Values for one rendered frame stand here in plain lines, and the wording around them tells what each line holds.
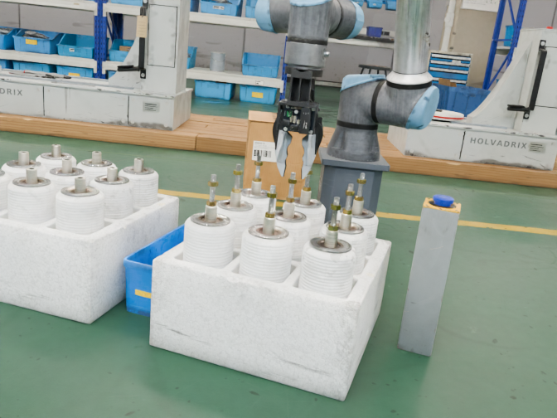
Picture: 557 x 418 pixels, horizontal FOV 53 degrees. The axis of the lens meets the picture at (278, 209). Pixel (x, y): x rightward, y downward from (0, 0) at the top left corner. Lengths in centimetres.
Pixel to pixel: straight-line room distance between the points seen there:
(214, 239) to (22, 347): 41
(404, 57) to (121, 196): 76
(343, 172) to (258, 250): 60
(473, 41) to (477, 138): 433
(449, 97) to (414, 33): 407
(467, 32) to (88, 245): 661
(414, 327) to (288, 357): 31
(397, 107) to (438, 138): 164
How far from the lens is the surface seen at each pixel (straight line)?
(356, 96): 154
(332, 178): 155
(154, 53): 312
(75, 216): 119
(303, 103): 103
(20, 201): 126
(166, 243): 137
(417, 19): 145
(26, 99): 330
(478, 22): 746
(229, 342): 105
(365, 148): 155
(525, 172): 323
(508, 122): 340
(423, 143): 311
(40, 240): 122
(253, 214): 115
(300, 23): 104
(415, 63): 147
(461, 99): 555
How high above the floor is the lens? 58
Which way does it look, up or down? 16 degrees down
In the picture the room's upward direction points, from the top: 6 degrees clockwise
